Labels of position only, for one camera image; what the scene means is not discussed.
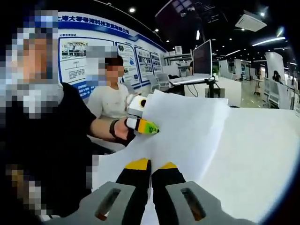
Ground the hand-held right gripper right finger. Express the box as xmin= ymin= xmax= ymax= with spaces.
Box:
xmin=151 ymin=161 xmax=256 ymax=225

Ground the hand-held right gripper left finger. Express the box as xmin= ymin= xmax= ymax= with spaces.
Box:
xmin=46 ymin=158 xmax=151 ymax=225

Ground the person's left hand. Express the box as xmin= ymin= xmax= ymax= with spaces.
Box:
xmin=114 ymin=119 xmax=136 ymax=147

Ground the black wrist band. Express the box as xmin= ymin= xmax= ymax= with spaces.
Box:
xmin=109 ymin=119 xmax=120 ymax=139

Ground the white office chair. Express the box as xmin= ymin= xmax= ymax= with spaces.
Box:
xmin=263 ymin=77 xmax=295 ymax=110
xmin=150 ymin=72 xmax=171 ymax=91

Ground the white storage shelf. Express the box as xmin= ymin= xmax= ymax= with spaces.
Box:
xmin=163 ymin=52 xmax=193 ymax=78

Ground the operator in black shirt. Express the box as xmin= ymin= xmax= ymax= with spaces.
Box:
xmin=0 ymin=82 xmax=97 ymax=218

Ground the black laptop stand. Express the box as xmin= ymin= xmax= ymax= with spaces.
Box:
xmin=204 ymin=79 xmax=222 ymax=99

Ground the white laptop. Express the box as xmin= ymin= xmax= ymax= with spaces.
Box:
xmin=168 ymin=39 xmax=216 ymax=86

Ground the white office desk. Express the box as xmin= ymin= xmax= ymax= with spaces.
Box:
xmin=184 ymin=76 xmax=242 ymax=107

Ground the white table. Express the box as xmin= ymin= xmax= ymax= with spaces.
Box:
xmin=199 ymin=106 xmax=300 ymax=223

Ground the hanging dark display screen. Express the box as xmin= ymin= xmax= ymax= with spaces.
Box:
xmin=154 ymin=0 xmax=200 ymax=24

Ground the white standing banner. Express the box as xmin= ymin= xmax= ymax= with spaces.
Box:
xmin=264 ymin=51 xmax=286 ymax=82

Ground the white ceiling air conditioner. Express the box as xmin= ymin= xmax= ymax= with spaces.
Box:
xmin=234 ymin=9 xmax=269 ymax=32

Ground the blue white wall display board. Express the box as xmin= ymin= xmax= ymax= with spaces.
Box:
xmin=57 ymin=14 xmax=168 ymax=91

